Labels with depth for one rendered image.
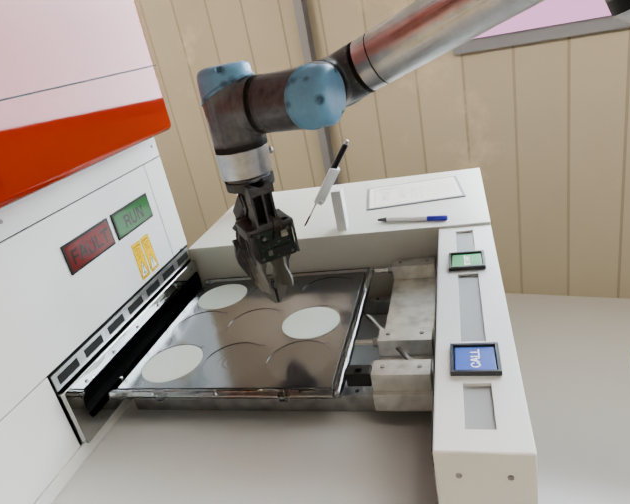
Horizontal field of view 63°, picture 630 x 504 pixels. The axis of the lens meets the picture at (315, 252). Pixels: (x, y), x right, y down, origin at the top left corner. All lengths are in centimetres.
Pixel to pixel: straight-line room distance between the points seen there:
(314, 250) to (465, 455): 62
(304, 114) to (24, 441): 56
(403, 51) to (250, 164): 25
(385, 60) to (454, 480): 50
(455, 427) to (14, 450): 55
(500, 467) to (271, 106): 47
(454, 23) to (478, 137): 175
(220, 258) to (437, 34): 66
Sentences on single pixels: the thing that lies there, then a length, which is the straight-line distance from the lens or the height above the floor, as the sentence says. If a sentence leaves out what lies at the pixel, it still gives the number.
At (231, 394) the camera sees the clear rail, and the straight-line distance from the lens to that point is 77.
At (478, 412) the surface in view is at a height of 96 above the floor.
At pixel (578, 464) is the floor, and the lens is 188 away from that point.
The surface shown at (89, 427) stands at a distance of 89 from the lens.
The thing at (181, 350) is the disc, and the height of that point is 90.
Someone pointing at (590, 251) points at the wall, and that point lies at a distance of 258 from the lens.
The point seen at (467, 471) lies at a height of 94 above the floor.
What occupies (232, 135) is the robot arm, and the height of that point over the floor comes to 124.
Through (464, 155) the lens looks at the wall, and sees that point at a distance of 246.
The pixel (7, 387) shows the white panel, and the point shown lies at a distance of 79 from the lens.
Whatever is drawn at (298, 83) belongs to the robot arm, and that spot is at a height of 129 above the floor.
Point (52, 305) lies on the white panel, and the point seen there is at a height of 106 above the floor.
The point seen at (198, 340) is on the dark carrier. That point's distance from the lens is 93.
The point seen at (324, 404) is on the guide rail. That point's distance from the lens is 81.
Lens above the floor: 135
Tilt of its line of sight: 23 degrees down
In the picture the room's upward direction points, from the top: 12 degrees counter-clockwise
